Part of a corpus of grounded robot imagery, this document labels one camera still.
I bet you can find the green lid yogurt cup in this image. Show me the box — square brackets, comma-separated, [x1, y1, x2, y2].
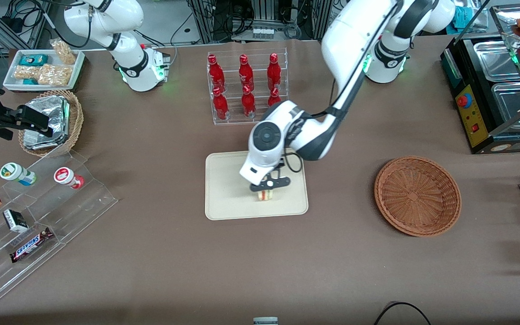
[0, 162, 37, 187]

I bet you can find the red lid yogurt cup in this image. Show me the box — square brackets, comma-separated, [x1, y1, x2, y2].
[53, 167, 86, 190]

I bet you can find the small rice cracker bag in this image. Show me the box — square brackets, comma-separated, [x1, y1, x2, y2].
[14, 65, 42, 81]

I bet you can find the white rectangular snack tray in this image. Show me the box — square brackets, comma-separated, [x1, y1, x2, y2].
[2, 49, 86, 93]

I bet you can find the brown wicker basket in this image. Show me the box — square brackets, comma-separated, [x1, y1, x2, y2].
[374, 156, 462, 238]

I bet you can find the clear acrylic bottle rack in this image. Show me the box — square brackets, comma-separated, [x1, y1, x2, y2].
[206, 47, 290, 126]

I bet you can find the light wicker basket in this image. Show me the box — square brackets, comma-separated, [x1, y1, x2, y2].
[18, 89, 84, 158]

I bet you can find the small steel warmer pan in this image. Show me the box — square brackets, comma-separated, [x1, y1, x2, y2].
[473, 40, 520, 83]

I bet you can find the Snickers chocolate bar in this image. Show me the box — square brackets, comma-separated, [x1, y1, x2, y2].
[9, 227, 55, 264]

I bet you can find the black cable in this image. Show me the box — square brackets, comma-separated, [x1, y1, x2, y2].
[372, 301, 432, 325]

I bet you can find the brown tablecloth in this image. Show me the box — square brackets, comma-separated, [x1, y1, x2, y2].
[0, 37, 520, 325]

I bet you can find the small black white box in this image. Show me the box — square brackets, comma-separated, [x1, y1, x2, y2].
[2, 209, 30, 234]

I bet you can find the large rice cracker bag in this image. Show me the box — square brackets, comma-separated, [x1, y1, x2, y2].
[37, 64, 74, 87]

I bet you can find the teal snack box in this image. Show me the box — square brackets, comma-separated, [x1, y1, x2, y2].
[19, 54, 50, 67]

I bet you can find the teal packet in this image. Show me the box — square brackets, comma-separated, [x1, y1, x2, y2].
[452, 6, 476, 28]

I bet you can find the clear bag of nuts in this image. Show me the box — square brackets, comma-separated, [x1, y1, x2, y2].
[49, 38, 77, 65]

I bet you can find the cream plastic tray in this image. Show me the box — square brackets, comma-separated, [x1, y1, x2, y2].
[204, 148, 309, 221]

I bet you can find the clear acrylic stepped stand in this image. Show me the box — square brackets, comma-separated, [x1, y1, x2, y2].
[0, 149, 119, 308]

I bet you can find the black food warmer machine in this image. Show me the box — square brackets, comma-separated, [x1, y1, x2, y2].
[440, 5, 520, 155]

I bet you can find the silver foil packet stack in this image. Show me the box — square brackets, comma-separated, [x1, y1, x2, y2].
[23, 95, 70, 151]

